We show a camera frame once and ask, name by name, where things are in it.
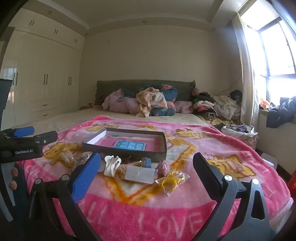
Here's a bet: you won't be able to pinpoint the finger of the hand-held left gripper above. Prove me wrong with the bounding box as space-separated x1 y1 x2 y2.
14 130 58 149
5 126 35 139

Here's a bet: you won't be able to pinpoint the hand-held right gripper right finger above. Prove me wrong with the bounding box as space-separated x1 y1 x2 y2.
193 152 272 241

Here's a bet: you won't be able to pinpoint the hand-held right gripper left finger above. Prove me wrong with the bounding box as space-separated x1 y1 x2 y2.
27 152 102 241

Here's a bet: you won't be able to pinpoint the clear bag with dark jewelry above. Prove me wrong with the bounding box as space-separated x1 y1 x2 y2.
74 152 93 166

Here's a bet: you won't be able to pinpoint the white hair claw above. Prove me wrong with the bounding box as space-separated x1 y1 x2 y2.
104 155 122 177

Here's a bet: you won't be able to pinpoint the clear bag with amber jewelry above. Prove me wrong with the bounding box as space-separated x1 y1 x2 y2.
60 150 75 168

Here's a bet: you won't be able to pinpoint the yellow rings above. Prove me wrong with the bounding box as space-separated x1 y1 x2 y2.
155 168 191 197

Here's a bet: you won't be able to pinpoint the dark shallow cardboard box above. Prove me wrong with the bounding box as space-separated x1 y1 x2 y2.
83 127 167 163

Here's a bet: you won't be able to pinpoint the pink spiral hair tie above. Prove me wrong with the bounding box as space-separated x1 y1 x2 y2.
116 161 142 178

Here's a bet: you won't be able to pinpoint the clear plastic box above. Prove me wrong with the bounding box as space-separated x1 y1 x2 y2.
125 165 156 184

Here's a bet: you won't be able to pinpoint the person's left hand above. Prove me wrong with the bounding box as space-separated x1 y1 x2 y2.
9 167 18 189

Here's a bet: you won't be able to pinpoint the blue printed card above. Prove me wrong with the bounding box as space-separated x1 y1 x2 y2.
113 140 147 151

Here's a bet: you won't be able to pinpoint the laundry basket with clothes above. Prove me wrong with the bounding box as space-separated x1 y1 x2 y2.
221 124 259 149

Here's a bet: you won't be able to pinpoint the pink printed blanket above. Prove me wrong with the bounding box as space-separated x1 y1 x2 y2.
16 115 294 241

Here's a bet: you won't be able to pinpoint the white box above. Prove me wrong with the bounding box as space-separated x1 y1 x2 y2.
262 153 278 170

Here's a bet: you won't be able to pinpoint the white wardrobe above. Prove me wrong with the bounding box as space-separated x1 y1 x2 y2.
0 11 86 130

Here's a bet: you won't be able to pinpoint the pink floral pillow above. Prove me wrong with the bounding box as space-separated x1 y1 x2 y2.
173 100 194 114

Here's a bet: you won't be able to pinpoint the pile of clothes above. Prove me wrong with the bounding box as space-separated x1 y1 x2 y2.
192 88 242 121

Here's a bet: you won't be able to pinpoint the pink plush garment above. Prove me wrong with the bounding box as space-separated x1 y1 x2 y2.
102 89 142 115

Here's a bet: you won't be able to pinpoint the red object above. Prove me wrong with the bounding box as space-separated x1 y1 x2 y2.
288 170 296 202

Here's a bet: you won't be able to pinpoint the dark blue floral quilt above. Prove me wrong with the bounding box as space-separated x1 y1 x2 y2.
148 85 179 116

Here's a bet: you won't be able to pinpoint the orange floral cloth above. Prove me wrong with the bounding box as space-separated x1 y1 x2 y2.
135 87 168 118

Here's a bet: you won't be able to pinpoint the black jacket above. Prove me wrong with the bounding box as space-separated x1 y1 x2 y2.
266 96 296 128

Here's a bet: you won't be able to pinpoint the beige curtain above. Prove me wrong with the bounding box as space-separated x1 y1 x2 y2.
232 13 260 127

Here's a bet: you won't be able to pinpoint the window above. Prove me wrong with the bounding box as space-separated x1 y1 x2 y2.
240 0 296 105

